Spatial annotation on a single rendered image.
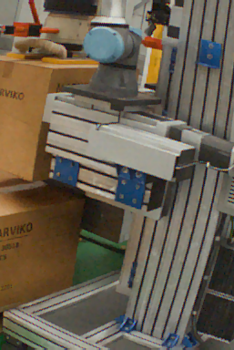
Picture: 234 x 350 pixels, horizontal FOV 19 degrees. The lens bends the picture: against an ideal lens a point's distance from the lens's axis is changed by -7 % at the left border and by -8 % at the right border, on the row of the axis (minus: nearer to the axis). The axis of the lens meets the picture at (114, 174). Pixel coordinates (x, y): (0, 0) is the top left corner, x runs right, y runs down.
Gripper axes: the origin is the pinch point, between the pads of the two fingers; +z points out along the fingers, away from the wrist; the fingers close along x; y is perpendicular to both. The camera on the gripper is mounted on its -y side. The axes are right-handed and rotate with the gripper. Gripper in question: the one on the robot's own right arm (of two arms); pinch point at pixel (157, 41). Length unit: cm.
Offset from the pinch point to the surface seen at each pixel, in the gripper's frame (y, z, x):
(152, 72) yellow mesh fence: -113, 27, -60
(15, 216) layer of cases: 60, 68, -11
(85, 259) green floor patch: -45, 120, -42
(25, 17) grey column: -64, 1, -126
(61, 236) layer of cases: 31, 80, -9
